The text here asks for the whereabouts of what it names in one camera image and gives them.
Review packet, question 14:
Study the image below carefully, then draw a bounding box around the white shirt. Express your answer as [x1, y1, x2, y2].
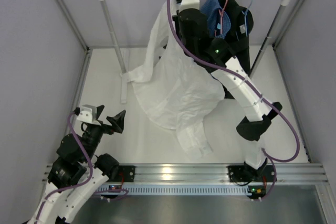
[125, 0, 225, 160]

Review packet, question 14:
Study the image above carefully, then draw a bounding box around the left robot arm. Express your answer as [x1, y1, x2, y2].
[28, 105, 126, 223]

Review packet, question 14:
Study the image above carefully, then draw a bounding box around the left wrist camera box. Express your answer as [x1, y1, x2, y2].
[75, 104, 99, 124]

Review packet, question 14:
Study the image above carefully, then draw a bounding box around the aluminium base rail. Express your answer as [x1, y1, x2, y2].
[43, 163, 329, 184]

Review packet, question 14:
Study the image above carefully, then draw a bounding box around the blue hanger under black shirt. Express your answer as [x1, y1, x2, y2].
[232, 0, 254, 41]

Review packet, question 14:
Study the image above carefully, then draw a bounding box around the pink wire hanger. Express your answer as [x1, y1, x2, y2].
[215, 0, 228, 36]

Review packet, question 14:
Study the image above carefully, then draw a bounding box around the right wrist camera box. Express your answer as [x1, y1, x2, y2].
[178, 0, 200, 12]

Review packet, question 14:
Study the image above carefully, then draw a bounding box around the blue checked shirt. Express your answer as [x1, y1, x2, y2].
[200, 0, 231, 39]

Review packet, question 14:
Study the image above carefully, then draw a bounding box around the aluminium frame post right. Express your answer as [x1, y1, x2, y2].
[272, 0, 306, 50]

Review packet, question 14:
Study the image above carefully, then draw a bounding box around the aluminium frame post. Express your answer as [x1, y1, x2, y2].
[272, 0, 306, 50]
[54, 0, 89, 53]

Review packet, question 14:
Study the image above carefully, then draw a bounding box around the black shirt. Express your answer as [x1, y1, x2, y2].
[208, 0, 254, 73]

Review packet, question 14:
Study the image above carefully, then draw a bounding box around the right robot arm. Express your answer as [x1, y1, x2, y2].
[173, 8, 282, 183]

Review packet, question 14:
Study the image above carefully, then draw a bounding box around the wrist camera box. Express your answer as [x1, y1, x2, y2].
[75, 104, 99, 124]
[178, 0, 200, 12]

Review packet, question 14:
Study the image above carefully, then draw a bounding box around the perforated cable duct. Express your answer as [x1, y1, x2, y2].
[96, 184, 252, 196]

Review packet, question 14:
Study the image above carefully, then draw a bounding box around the aluminium frame post left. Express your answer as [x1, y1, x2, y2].
[54, 0, 89, 53]

